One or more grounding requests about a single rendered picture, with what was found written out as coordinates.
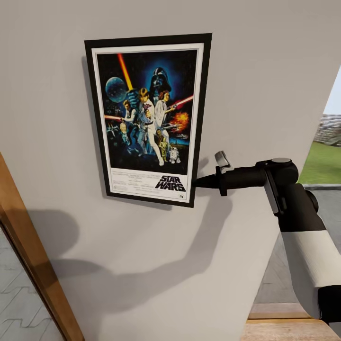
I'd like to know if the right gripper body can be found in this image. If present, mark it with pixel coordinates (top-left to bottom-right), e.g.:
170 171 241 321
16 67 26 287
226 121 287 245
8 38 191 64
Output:
215 166 249 196

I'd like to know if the poster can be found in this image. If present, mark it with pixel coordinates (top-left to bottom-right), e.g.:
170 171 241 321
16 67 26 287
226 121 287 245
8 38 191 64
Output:
84 33 212 208

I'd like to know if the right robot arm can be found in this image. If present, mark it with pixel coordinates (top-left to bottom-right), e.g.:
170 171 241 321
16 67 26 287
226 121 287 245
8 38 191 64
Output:
191 150 341 338

